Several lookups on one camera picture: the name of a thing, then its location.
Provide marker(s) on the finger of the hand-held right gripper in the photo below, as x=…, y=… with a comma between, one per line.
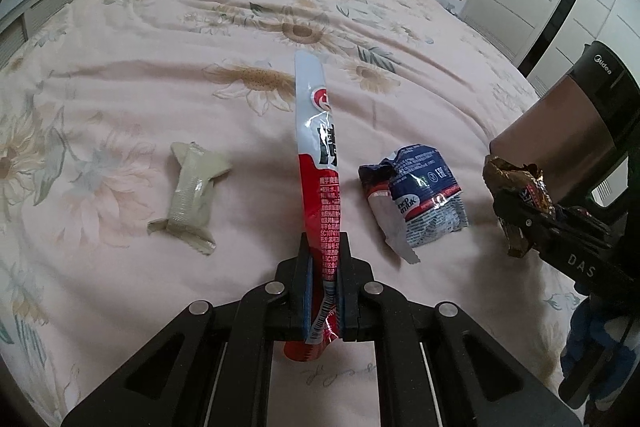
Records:
x=522, y=222
x=575, y=214

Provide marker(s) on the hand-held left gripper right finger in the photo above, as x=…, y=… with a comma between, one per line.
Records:
x=344, y=289

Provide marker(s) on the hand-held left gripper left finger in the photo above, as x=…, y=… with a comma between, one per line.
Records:
x=309, y=292

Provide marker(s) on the brown gold snack wrapper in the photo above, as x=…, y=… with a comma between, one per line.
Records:
x=520, y=187

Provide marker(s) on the red white long snack packet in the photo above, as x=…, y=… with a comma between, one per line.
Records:
x=320, y=187

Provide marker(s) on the person's right hand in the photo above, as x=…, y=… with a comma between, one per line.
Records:
x=600, y=342

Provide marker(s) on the brown black cylindrical appliance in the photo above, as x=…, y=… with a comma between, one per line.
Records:
x=560, y=122

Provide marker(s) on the blue white crumpled packet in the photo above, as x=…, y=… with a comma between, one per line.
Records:
x=425, y=202

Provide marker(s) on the beige snack packet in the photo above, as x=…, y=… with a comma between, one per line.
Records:
x=192, y=197

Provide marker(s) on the floral bed cover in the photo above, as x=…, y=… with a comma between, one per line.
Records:
x=175, y=107

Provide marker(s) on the grey louvered panel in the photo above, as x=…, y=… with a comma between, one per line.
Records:
x=45, y=12

